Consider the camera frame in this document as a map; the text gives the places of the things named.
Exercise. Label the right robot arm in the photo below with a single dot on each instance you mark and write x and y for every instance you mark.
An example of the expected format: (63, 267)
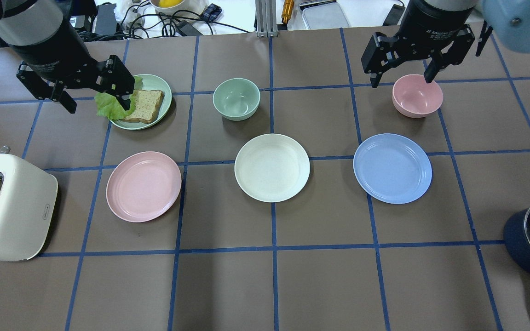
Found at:
(510, 19)

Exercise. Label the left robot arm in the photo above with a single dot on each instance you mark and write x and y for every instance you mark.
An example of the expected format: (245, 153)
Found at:
(27, 22)

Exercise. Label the cream plate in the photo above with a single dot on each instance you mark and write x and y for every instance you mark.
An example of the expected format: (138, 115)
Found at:
(272, 168)

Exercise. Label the aluminium frame post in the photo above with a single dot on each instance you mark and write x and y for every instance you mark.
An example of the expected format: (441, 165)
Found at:
(266, 18)

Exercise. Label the white toaster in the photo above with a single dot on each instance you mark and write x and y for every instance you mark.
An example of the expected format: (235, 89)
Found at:
(27, 199)

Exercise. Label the pink bowl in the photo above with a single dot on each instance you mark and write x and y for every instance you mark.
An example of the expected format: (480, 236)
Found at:
(415, 98)

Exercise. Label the blue plate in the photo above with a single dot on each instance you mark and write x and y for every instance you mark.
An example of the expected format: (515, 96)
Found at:
(392, 168)

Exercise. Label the green plate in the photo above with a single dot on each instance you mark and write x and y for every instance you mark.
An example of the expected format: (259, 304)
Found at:
(149, 82)

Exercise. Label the metal tray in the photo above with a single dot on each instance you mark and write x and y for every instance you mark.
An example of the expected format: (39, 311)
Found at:
(325, 14)

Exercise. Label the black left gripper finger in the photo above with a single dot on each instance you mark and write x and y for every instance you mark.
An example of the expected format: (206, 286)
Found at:
(42, 90)
(118, 81)

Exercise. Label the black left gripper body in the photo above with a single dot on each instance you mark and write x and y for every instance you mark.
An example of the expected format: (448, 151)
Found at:
(46, 50)

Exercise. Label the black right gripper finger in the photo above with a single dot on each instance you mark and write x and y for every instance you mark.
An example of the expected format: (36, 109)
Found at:
(455, 54)
(376, 56)

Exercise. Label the pink plate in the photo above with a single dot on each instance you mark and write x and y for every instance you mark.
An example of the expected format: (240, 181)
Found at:
(143, 187)

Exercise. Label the green bowl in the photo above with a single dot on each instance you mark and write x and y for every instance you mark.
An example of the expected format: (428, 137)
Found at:
(236, 99)

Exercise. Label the brass connector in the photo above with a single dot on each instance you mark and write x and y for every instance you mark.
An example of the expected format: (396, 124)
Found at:
(287, 11)

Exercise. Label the white bowl with yellow fruit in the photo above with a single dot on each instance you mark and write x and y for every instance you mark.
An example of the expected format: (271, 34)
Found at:
(180, 8)

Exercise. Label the lettuce leaf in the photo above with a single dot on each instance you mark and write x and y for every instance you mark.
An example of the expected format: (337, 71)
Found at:
(108, 106)

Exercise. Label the dark blue pot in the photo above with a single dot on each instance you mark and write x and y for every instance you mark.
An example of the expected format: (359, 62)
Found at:
(516, 241)

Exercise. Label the bread slice on plate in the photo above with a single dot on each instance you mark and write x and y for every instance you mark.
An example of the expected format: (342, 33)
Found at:
(147, 104)

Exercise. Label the black power adapter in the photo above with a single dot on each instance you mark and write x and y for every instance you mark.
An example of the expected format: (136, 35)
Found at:
(105, 22)

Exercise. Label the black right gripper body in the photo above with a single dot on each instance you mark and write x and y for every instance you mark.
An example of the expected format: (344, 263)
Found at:
(432, 24)

